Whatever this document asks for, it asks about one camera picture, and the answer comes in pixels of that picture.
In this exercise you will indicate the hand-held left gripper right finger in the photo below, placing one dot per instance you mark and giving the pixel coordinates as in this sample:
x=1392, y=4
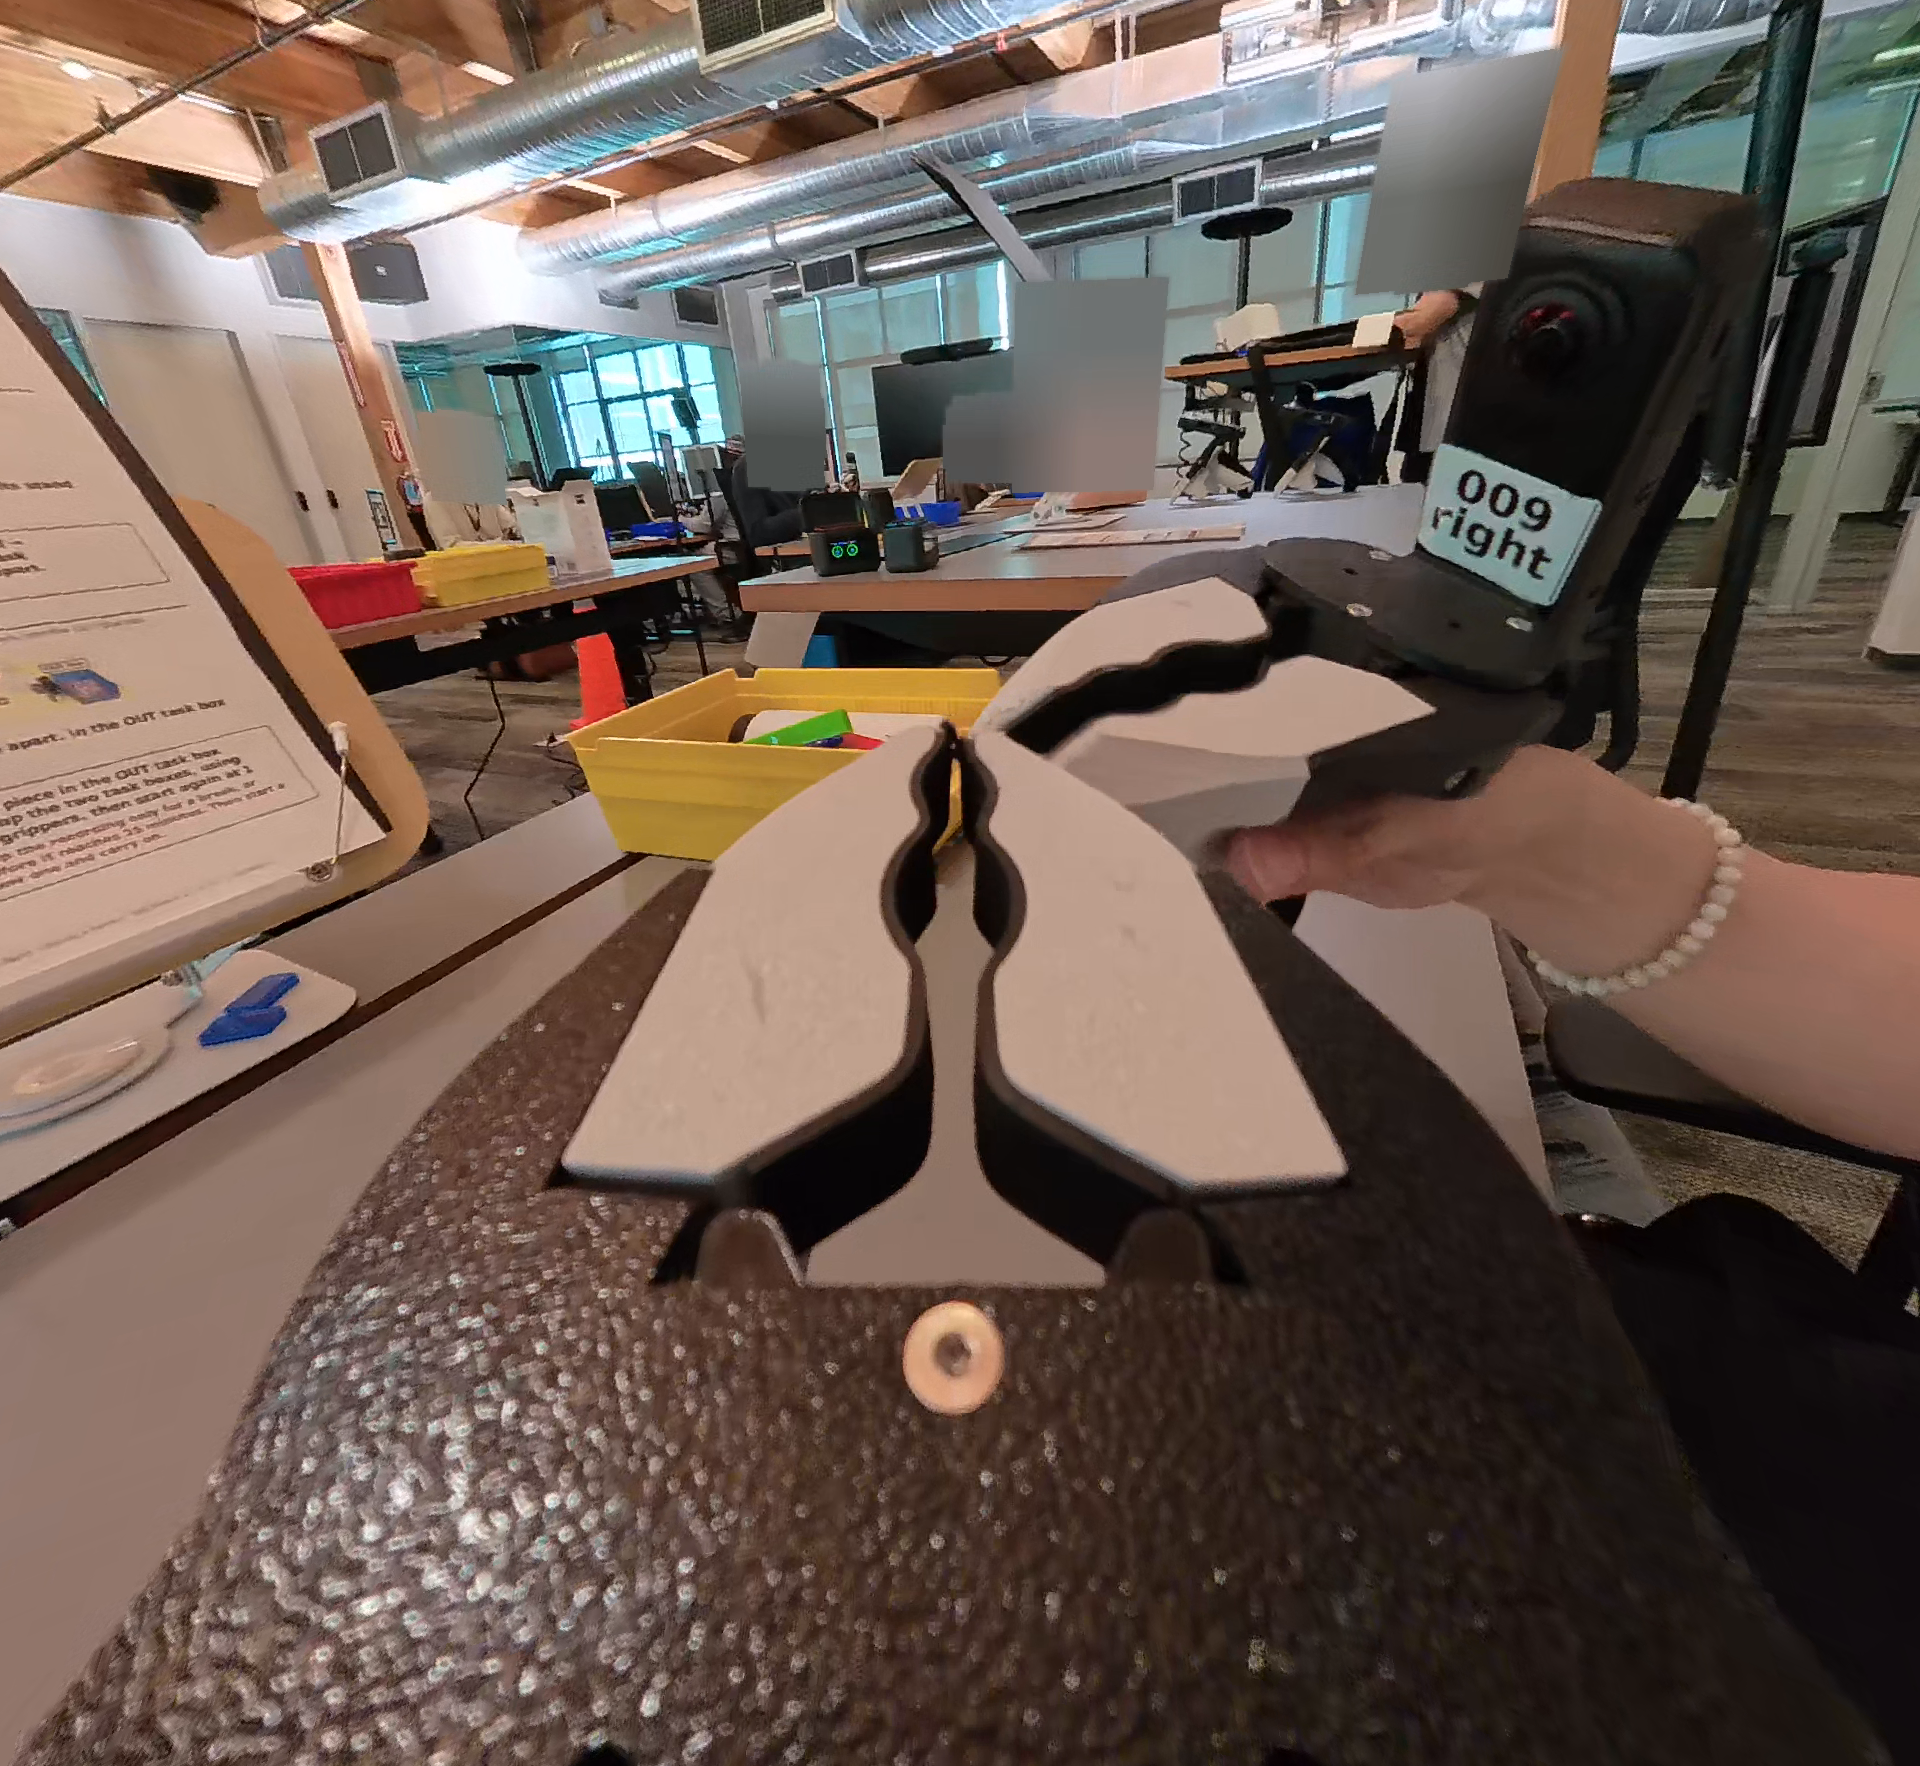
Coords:
x=1170, y=1032

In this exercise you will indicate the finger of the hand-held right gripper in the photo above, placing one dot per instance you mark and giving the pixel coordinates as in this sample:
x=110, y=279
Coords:
x=1260, y=724
x=1126, y=634

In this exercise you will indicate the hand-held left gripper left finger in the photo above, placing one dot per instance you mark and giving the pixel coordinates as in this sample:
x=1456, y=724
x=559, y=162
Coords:
x=750, y=1032

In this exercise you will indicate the yellow plastic bin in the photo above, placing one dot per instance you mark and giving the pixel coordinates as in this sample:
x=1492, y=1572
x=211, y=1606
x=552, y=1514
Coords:
x=674, y=784

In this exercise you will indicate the person's right forearm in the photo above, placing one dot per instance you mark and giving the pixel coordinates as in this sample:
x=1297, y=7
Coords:
x=1800, y=986

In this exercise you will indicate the person's right hand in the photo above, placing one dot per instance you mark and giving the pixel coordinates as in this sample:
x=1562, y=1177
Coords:
x=1471, y=852

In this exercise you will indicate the long white strip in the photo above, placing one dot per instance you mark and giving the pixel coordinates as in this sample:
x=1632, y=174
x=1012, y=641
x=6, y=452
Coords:
x=1126, y=537

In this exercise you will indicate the grey-top wood-edged desk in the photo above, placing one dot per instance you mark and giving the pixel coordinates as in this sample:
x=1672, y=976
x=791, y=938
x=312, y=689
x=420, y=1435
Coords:
x=928, y=591

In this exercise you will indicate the dark small box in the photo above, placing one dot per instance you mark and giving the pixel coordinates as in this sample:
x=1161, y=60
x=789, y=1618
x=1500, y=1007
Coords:
x=908, y=550

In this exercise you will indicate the black tripod stand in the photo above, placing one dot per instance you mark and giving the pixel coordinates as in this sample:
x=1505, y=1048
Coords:
x=1787, y=149

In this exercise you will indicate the black case with green lights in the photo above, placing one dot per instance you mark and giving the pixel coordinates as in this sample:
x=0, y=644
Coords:
x=842, y=541

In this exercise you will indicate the black computer monitor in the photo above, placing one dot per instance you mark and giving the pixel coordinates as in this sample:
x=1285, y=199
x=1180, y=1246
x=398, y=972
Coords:
x=908, y=424

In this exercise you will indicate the green block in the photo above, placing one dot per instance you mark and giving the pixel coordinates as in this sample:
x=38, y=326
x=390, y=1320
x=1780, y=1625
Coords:
x=804, y=727

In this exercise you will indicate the wooden-top equipment cart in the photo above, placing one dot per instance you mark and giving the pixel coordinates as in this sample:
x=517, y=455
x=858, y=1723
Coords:
x=1288, y=364

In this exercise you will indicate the orange traffic cone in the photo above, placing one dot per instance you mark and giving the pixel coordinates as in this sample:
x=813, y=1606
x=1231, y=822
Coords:
x=600, y=688

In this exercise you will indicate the black round-top stand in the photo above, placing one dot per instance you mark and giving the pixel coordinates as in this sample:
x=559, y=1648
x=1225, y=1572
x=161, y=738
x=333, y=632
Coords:
x=1247, y=222

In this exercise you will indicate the wooden-top standing desk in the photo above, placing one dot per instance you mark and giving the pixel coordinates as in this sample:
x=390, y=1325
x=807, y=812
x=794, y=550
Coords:
x=570, y=591

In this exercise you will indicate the stack of yellow bins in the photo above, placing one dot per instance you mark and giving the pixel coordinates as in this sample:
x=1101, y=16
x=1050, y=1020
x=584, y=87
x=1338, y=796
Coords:
x=480, y=575

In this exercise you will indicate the white cardboard box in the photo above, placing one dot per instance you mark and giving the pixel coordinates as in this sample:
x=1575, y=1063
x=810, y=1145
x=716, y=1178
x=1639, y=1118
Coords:
x=562, y=528

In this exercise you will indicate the instruction sheet on board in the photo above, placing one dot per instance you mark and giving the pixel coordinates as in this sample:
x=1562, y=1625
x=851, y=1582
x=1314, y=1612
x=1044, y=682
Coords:
x=324, y=657

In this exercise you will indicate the white item with blue mark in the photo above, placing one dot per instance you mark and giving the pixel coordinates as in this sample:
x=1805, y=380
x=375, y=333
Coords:
x=179, y=1076

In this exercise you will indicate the red plastic bin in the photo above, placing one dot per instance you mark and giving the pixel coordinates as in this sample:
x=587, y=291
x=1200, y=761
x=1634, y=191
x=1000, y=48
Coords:
x=354, y=594

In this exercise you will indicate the printed instruction sheet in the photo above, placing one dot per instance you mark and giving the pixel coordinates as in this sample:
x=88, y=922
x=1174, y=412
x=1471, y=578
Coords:
x=135, y=746

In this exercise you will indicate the black wall speaker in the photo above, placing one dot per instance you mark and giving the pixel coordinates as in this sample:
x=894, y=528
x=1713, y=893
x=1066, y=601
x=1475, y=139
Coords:
x=385, y=273

